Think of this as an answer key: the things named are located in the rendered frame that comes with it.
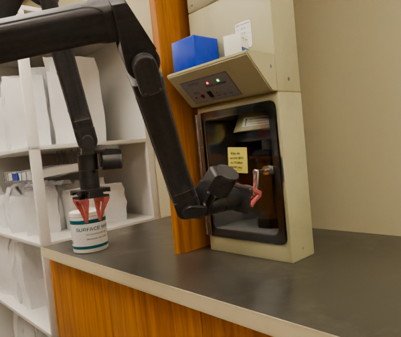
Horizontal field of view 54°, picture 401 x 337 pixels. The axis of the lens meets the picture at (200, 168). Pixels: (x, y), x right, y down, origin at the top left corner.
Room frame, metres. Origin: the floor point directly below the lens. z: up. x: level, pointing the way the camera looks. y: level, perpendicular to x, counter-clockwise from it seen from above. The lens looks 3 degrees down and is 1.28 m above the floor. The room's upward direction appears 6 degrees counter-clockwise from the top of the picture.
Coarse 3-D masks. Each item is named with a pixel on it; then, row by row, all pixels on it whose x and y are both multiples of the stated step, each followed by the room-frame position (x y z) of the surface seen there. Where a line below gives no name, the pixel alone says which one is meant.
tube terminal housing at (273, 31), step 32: (224, 0) 1.18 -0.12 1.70; (256, 0) 1.10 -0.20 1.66; (288, 0) 1.13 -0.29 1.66; (192, 32) 1.29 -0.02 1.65; (224, 32) 1.19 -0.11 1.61; (256, 32) 1.11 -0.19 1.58; (288, 32) 1.12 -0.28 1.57; (288, 64) 1.11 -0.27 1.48; (256, 96) 1.12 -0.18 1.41; (288, 96) 1.10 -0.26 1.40; (288, 128) 1.09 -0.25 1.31; (288, 160) 1.08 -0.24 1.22; (288, 192) 1.07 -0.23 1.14; (288, 224) 1.07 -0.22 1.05; (256, 256) 1.16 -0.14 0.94; (288, 256) 1.08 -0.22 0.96
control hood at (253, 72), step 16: (208, 64) 1.09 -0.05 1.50; (224, 64) 1.06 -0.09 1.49; (240, 64) 1.03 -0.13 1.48; (256, 64) 1.01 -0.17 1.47; (272, 64) 1.06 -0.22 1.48; (176, 80) 1.21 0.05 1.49; (240, 80) 1.08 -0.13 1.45; (256, 80) 1.05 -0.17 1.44; (272, 80) 1.05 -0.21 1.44; (240, 96) 1.13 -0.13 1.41
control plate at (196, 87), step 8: (224, 72) 1.08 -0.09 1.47; (192, 80) 1.17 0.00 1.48; (200, 80) 1.15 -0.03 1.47; (208, 80) 1.14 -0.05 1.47; (224, 80) 1.11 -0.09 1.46; (184, 88) 1.22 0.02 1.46; (192, 88) 1.20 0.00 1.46; (200, 88) 1.18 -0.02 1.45; (208, 88) 1.17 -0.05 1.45; (216, 88) 1.15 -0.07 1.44; (224, 88) 1.13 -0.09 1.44; (232, 88) 1.12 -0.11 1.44; (192, 96) 1.23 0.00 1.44; (200, 96) 1.21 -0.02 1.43; (208, 96) 1.19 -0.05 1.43; (216, 96) 1.18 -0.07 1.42; (224, 96) 1.16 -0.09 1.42
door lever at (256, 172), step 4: (256, 168) 1.07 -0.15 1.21; (264, 168) 1.09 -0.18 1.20; (268, 168) 1.09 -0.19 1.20; (252, 172) 1.07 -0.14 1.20; (256, 172) 1.06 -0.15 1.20; (260, 172) 1.07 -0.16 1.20; (264, 172) 1.09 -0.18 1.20; (268, 172) 1.09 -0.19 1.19; (256, 176) 1.06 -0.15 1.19; (256, 180) 1.06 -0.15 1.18; (256, 184) 1.06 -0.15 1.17; (256, 188) 1.06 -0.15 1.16; (252, 196) 1.08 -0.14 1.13
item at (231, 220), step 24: (216, 120) 1.23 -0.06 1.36; (240, 120) 1.15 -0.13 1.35; (264, 120) 1.09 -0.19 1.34; (216, 144) 1.23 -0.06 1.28; (240, 144) 1.16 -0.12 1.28; (264, 144) 1.10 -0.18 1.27; (264, 192) 1.11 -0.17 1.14; (216, 216) 1.26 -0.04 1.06; (240, 216) 1.18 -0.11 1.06; (264, 216) 1.11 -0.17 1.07; (264, 240) 1.12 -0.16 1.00
